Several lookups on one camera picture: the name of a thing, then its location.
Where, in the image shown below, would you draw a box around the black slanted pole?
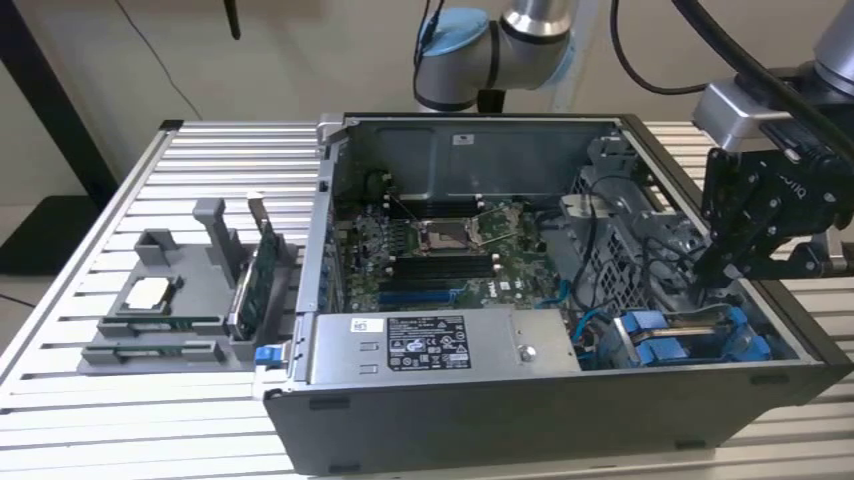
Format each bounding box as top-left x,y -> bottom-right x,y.
0,0 -> 123,201

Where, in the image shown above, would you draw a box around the black flat base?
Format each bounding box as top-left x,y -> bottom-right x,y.
0,194 -> 103,276

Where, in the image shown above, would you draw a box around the metal socket cover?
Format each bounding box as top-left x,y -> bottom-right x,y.
470,202 -> 535,246

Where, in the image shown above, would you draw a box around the silver metal bracket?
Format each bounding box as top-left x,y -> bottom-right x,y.
559,194 -> 614,222

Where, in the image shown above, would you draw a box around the silver CPU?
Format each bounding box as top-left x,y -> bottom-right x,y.
123,278 -> 176,312

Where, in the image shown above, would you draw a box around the blue wire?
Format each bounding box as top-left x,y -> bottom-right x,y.
552,279 -> 607,351

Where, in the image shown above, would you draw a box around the black RAM slot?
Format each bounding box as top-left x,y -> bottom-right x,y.
390,274 -> 492,284
392,265 -> 494,276
395,255 -> 494,267

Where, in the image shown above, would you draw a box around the green RAM stick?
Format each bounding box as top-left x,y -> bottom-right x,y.
100,314 -> 224,335
84,338 -> 226,359

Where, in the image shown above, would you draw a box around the black cable beside arm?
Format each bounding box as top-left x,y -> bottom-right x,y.
414,0 -> 443,57

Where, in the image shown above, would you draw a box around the CPU socket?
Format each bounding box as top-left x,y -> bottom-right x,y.
410,217 -> 482,254

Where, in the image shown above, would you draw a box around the green graphics card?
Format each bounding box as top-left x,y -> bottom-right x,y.
226,198 -> 295,346

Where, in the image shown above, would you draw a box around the blue disk carrier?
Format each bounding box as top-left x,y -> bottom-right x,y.
638,338 -> 777,365

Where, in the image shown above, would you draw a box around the looped black robot cable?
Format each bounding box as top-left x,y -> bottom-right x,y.
610,0 -> 710,96

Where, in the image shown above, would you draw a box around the grey parts rack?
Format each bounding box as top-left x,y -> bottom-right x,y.
77,197 -> 308,376

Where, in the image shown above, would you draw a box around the silver power supply unit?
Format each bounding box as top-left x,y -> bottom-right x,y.
307,307 -> 580,386

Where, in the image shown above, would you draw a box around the thin black wall cable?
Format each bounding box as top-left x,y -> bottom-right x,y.
111,0 -> 203,121

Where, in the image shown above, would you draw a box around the open black PC case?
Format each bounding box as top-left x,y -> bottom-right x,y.
262,110 -> 854,477

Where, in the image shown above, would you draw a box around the long black wire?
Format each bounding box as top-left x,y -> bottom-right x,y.
571,174 -> 633,309

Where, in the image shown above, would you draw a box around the green motherboard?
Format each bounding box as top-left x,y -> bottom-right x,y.
331,197 -> 568,314

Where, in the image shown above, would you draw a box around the black antenna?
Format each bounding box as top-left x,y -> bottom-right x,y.
222,0 -> 244,41

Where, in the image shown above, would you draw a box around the thin locking lever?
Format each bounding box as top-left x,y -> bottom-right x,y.
391,194 -> 423,222

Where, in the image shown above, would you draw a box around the metal disk bay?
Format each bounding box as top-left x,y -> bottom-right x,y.
610,298 -> 779,369

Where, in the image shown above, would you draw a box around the silver side camera bracket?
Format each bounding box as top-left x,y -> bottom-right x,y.
810,227 -> 854,277

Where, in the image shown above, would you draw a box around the blue expansion slot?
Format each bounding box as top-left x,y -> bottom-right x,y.
376,289 -> 463,308

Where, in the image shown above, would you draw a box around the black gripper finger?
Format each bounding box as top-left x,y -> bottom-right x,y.
726,234 -> 837,282
690,147 -> 781,290

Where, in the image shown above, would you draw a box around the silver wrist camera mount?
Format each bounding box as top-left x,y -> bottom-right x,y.
690,81 -> 799,151

